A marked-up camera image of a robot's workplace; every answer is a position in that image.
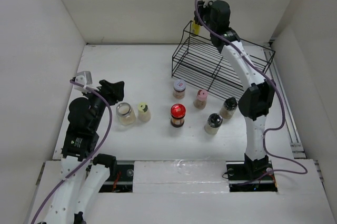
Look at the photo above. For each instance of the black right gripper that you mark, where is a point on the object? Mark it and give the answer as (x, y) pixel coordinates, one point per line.
(201, 9)

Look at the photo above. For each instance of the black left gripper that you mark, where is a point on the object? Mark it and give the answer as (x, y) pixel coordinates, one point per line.
(117, 89)

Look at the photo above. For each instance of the yellow oil bottle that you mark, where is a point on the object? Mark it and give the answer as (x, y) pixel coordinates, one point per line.
(195, 28)

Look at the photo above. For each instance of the red lid sauce jar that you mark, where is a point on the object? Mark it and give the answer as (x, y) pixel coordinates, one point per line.
(178, 112)

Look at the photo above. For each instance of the black lid spice shaker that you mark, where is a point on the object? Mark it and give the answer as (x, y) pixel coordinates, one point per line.
(213, 123)

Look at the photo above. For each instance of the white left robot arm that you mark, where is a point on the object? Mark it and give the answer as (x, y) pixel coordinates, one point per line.
(83, 169)

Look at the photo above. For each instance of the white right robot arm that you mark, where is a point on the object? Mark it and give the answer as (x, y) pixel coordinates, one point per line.
(259, 91)

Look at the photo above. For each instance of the clear glass jar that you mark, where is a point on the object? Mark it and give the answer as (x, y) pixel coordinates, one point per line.
(125, 114)

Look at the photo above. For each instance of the yellow lid spice shaker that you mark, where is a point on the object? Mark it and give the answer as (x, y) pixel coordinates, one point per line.
(144, 114)

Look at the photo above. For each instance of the white lid sauce jar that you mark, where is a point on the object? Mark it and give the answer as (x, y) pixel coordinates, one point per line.
(179, 88)

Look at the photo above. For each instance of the pink lid spice shaker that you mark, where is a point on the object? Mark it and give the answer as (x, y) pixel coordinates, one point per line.
(201, 99)

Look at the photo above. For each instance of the black flip lid shaker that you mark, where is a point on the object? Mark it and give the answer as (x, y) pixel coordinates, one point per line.
(229, 107)

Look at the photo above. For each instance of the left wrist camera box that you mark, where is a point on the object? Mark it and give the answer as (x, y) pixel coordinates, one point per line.
(83, 80)

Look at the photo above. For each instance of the black wire rack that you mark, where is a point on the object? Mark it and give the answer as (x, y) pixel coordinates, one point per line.
(199, 63)

